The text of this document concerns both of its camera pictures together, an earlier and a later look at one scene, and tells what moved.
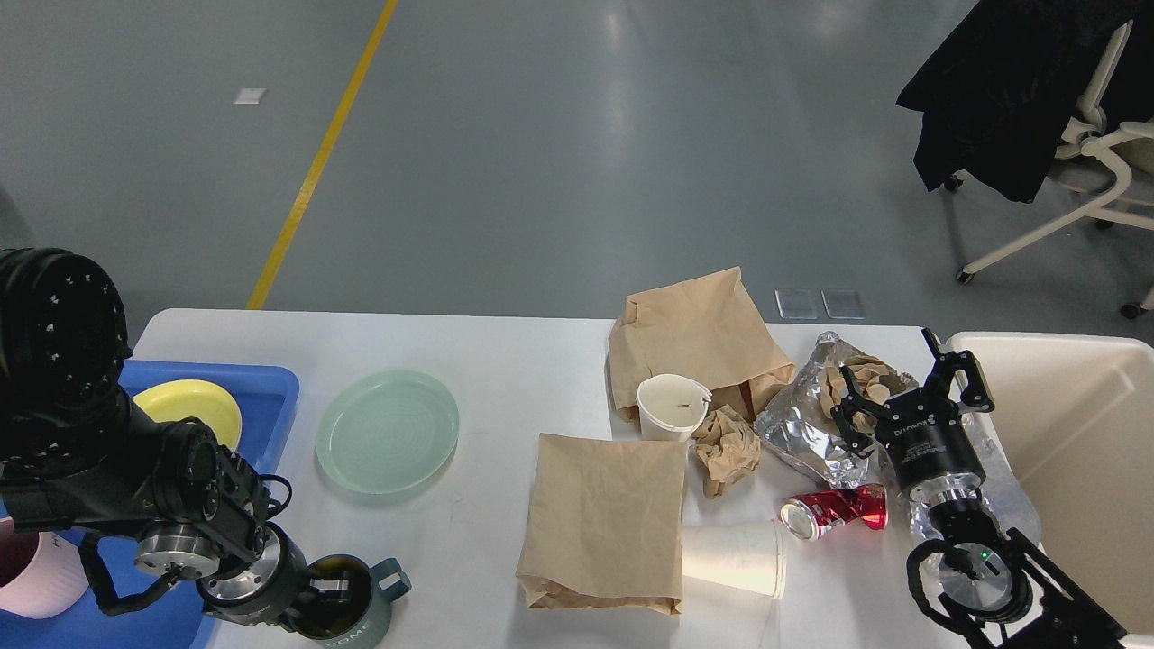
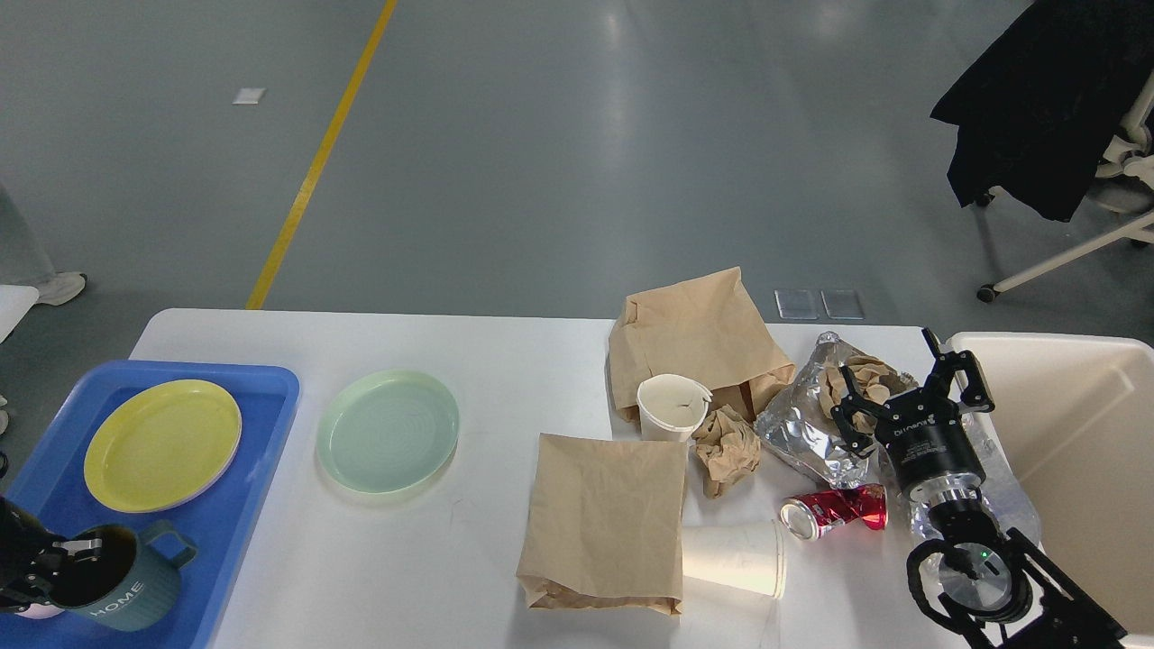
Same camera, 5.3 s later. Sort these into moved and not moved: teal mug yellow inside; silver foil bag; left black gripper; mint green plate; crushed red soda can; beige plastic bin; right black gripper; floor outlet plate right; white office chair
Moved: white office chair; teal mug yellow inside; left black gripper
Not moved: silver foil bag; mint green plate; right black gripper; floor outlet plate right; beige plastic bin; crushed red soda can
